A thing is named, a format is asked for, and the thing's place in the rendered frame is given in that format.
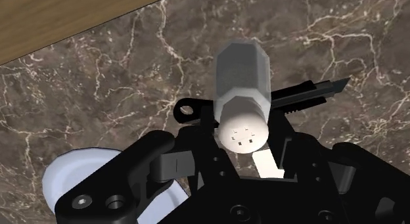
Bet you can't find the white grey salt shaker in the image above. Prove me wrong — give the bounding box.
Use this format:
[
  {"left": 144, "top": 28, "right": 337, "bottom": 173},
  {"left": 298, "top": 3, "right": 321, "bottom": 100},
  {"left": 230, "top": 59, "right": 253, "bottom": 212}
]
[{"left": 212, "top": 39, "right": 273, "bottom": 154}]

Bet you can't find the white bowl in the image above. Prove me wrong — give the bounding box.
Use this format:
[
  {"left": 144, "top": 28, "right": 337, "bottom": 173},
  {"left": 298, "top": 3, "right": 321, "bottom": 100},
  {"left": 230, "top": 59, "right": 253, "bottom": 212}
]
[{"left": 41, "top": 147, "right": 191, "bottom": 224}]

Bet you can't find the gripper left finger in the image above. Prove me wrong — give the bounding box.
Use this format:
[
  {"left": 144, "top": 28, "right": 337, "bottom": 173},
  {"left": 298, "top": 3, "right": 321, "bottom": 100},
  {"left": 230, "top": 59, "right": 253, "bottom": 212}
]
[{"left": 54, "top": 105, "right": 240, "bottom": 224}]

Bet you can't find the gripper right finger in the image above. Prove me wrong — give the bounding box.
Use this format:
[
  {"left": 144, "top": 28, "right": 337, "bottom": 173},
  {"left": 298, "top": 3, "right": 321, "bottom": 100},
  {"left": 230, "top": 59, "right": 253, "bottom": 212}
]
[{"left": 267, "top": 110, "right": 410, "bottom": 224}]

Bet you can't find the black utility knife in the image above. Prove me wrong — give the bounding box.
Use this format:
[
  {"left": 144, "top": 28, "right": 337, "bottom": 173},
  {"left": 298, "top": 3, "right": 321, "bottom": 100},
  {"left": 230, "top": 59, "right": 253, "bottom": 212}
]
[{"left": 173, "top": 76, "right": 352, "bottom": 125}]

